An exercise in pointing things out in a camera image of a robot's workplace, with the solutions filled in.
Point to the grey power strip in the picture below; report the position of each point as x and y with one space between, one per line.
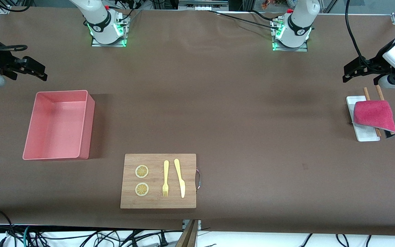
202 5

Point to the brown table cover sheet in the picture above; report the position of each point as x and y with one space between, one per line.
252 120

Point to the pink and grey microfibre cloth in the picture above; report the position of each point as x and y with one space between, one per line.
372 115

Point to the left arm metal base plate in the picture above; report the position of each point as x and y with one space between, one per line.
302 49

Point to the silver metal bracket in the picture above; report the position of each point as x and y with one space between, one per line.
184 224

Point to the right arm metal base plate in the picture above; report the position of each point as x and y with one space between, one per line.
122 42

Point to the toy lemon slice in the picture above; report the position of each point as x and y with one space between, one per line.
142 189
142 171

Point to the wooden beam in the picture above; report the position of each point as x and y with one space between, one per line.
188 238

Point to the black power plug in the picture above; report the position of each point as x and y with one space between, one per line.
163 242

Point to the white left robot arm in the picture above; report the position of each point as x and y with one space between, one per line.
298 24

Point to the bamboo cutting board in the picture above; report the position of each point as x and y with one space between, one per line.
156 202

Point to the white rectangular tray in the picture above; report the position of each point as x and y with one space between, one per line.
365 135

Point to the pink plastic bin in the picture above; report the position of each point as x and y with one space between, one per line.
57 127

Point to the yellow plastic knife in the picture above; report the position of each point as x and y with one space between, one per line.
180 178

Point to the yellow plastic fork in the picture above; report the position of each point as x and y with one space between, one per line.
166 171

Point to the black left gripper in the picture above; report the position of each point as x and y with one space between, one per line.
373 66

